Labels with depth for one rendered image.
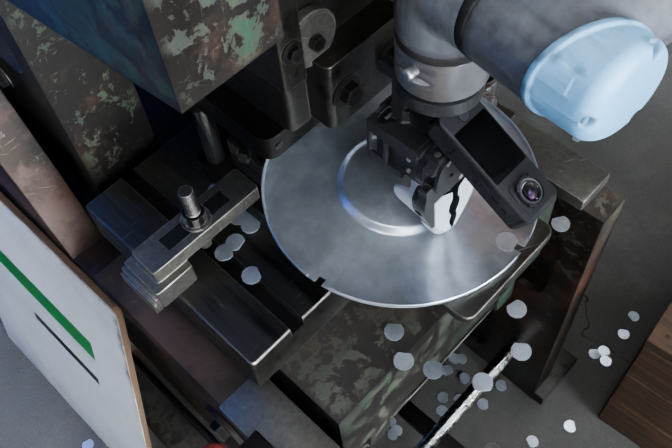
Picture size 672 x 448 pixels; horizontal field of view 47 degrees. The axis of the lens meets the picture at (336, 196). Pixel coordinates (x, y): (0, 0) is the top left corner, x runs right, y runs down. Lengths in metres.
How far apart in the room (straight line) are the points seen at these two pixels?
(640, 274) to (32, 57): 1.28
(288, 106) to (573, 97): 0.31
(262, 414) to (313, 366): 0.07
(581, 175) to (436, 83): 0.47
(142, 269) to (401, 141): 0.34
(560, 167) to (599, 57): 0.57
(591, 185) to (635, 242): 0.76
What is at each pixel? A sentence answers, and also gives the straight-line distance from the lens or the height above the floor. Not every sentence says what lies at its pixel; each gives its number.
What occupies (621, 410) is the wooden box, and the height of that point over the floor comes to 0.09.
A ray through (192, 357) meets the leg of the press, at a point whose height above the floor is 0.62.
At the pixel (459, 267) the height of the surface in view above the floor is 0.78.
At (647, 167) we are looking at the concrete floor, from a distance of 1.89.
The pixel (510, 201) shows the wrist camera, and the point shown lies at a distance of 0.63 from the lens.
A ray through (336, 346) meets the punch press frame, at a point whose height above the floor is 0.65.
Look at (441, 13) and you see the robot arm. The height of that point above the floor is 1.10.
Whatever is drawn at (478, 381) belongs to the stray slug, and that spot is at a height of 0.65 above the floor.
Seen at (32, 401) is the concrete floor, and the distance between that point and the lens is 1.69.
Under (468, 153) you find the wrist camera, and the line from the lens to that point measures 0.62.
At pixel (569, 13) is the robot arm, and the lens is 0.48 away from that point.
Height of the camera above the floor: 1.45
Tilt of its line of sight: 55 degrees down
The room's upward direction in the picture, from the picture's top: 7 degrees counter-clockwise
